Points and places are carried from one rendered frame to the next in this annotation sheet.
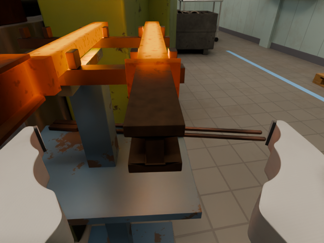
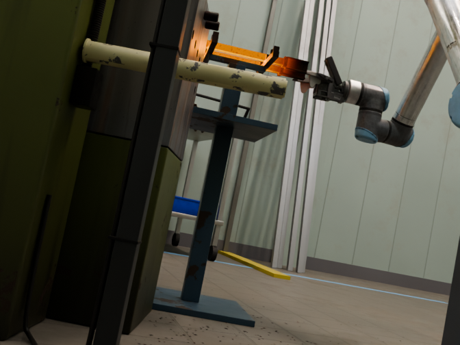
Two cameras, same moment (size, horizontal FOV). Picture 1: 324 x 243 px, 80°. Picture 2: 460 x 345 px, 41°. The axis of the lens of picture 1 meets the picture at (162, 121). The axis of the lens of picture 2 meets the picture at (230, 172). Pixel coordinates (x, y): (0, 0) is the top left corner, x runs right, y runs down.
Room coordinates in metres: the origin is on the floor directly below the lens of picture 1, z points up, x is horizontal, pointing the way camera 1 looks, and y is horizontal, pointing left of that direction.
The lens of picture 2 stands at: (0.45, 2.28, 0.33)
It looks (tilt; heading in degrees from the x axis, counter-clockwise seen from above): 4 degrees up; 266
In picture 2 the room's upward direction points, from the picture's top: 11 degrees clockwise
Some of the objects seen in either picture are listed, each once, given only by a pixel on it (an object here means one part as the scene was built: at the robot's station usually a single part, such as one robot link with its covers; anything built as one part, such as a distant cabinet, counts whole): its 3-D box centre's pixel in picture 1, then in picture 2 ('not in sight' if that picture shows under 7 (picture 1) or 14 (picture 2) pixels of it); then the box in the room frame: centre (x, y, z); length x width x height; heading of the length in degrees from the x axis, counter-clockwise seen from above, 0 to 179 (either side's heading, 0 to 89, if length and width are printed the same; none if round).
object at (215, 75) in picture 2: not in sight; (185, 70); (0.49, 0.98, 0.62); 0.44 x 0.05 x 0.05; 174
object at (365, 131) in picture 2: not in sight; (369, 126); (-0.22, -0.01, 0.78); 0.12 x 0.09 x 0.12; 16
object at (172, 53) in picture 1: (152, 41); not in sight; (0.35, 0.02, 0.91); 0.23 x 0.06 x 0.02; 3
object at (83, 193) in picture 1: (105, 160); (224, 125); (0.34, 0.14, 0.64); 0.40 x 0.30 x 0.02; 93
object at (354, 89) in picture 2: not in sight; (350, 92); (-0.12, -0.01, 0.90); 0.10 x 0.05 x 0.09; 93
